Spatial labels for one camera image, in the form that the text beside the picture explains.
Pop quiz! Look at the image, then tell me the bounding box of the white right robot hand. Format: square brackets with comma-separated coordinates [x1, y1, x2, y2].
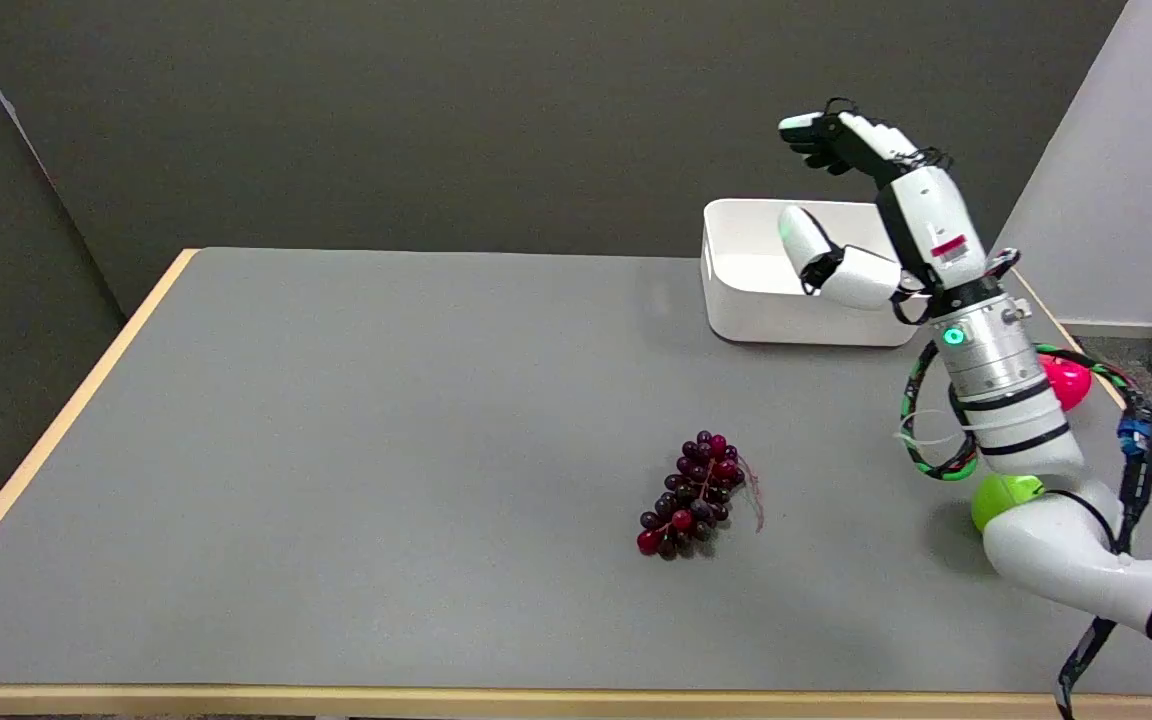
[777, 98, 990, 311]

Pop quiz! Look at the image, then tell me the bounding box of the red apple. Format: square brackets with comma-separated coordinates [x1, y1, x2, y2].
[1039, 360, 1094, 412]

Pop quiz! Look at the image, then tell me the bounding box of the green apple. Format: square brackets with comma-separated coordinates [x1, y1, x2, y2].
[970, 474, 1045, 534]

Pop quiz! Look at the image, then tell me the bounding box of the white plastic storage bin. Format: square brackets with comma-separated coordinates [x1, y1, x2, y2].
[701, 198, 947, 348]

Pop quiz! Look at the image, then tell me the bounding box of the dark purple grape bunch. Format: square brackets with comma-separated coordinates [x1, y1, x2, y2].
[636, 431, 765, 561]

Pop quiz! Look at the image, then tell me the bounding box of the green patterned braided cable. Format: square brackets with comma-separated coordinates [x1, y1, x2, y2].
[900, 340, 1137, 482]

